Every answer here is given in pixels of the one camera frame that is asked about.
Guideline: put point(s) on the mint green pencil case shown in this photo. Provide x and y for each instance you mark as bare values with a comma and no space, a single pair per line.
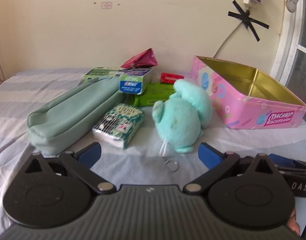
68,115

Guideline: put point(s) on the green packet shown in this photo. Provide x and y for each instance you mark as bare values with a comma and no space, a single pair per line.
155,92

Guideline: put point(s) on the pink biscuit tin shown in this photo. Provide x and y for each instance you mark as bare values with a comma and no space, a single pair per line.
233,105

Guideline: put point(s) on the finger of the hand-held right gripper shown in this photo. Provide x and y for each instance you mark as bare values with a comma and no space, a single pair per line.
282,159

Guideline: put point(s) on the long green box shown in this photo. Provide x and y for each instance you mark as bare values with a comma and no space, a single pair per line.
98,73

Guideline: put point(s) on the green patterned tissue pack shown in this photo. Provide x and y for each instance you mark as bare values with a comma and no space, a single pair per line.
118,122

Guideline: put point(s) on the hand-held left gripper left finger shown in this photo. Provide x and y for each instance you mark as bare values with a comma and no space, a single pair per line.
89,153

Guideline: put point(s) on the person's right hand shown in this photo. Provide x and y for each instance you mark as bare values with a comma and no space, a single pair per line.
293,223

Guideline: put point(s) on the striped bedsheet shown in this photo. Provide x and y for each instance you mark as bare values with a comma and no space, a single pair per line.
18,87

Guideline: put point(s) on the small red box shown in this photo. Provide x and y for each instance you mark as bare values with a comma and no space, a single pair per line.
170,77

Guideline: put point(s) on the magenta pouch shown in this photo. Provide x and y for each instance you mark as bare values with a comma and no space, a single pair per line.
145,57

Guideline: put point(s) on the blue and white box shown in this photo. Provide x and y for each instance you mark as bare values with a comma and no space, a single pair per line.
133,82

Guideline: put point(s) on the clear wall sticker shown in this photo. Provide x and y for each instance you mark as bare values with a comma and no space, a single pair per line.
106,5

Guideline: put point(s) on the white window frame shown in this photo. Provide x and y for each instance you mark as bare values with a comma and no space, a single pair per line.
290,42

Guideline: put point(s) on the large black tape cross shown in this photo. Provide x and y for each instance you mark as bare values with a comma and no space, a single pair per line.
246,18

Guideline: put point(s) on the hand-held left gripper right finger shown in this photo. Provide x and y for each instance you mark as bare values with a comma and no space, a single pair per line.
209,155

